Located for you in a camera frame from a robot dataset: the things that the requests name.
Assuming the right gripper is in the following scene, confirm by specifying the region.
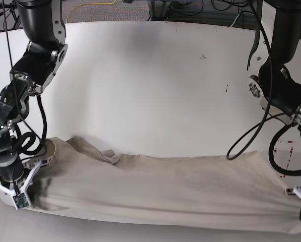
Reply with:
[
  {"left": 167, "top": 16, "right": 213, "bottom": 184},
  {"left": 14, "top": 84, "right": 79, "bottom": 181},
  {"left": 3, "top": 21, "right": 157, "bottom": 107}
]
[{"left": 0, "top": 156, "right": 52, "bottom": 199}]

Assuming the beige T-shirt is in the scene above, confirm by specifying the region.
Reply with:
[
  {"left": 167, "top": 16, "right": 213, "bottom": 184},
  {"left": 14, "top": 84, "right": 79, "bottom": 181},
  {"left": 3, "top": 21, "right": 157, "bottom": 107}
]
[{"left": 28, "top": 137, "right": 301, "bottom": 234}]

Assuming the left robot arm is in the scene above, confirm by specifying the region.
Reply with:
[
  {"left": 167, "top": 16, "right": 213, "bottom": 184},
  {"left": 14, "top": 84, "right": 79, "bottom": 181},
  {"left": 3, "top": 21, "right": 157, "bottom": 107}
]
[{"left": 226, "top": 1, "right": 301, "bottom": 176}]

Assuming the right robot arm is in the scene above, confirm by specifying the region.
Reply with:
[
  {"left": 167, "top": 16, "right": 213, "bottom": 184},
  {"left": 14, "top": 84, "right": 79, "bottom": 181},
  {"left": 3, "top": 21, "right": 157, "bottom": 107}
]
[{"left": 0, "top": 1, "right": 67, "bottom": 195}]

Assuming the red tape rectangle marking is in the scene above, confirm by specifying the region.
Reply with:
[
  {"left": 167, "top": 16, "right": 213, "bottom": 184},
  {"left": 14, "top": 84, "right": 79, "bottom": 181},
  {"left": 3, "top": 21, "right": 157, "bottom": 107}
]
[{"left": 273, "top": 140, "right": 294, "bottom": 170}]

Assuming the black tripod stand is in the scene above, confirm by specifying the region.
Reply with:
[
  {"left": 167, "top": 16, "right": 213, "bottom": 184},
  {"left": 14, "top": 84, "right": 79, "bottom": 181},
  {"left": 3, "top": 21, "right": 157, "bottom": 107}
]
[{"left": 0, "top": 1, "right": 21, "bottom": 32}]

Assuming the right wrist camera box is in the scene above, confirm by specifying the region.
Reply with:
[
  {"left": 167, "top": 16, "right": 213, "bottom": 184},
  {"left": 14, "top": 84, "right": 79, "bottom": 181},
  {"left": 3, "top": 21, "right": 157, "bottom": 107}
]
[{"left": 12, "top": 193, "right": 31, "bottom": 210}]

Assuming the yellow cable on floor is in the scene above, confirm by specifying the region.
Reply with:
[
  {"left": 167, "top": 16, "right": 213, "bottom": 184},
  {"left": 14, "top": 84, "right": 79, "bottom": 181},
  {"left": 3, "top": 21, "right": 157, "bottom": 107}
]
[{"left": 66, "top": 0, "right": 117, "bottom": 24}]

